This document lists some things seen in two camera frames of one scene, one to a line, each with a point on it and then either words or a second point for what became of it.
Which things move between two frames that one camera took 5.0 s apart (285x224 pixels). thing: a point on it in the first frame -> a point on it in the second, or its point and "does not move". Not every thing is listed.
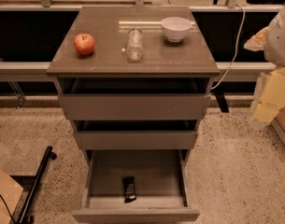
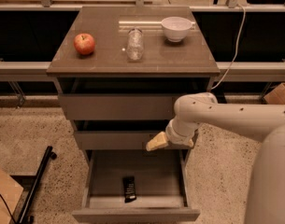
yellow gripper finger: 256,43 -> 157,142
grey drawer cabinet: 135,80 does not move
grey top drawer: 135,99 does not move
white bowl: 176,28 does not move
